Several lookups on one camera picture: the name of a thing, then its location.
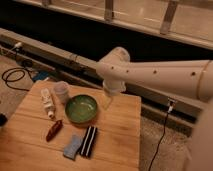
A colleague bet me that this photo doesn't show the white tube with cap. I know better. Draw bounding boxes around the white tube with cap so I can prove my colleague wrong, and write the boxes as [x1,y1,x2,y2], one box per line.
[41,88,55,119]

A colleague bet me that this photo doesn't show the black coiled cable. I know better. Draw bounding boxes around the black coiled cable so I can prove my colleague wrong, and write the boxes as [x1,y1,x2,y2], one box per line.
[1,59,35,92]

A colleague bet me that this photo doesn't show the dark red brown utensil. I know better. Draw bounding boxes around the dark red brown utensil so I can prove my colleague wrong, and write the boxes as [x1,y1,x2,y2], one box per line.
[46,120,63,142]

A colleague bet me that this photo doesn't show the green ceramic bowl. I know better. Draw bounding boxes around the green ceramic bowl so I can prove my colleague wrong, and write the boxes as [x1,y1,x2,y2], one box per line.
[65,94,98,124]

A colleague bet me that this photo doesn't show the black object at left edge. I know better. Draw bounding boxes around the black object at left edge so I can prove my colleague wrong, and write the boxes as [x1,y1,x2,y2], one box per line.
[0,113,8,127]

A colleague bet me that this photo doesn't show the black hanging cable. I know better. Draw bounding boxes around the black hanging cable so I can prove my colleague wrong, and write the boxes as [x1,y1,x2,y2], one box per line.
[147,110,171,171]

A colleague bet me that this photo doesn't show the blue sponge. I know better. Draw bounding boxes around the blue sponge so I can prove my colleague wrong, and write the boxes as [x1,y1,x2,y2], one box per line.
[63,135,83,160]

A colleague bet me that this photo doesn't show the clear plastic cup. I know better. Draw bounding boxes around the clear plastic cup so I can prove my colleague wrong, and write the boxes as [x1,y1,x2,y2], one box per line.
[53,81,69,104]

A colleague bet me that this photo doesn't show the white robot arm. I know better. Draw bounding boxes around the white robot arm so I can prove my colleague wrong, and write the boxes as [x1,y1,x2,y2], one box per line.
[96,47,213,171]

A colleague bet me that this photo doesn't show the black white striped block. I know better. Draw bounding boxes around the black white striped block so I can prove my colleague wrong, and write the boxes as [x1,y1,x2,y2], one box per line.
[80,126,97,157]

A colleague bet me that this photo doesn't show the blue object on floor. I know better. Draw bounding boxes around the blue object on floor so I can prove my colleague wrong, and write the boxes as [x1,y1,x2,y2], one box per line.
[32,71,49,82]

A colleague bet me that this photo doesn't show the white wall plug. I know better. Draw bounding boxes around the white wall plug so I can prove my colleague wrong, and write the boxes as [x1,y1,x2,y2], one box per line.
[167,100,174,113]

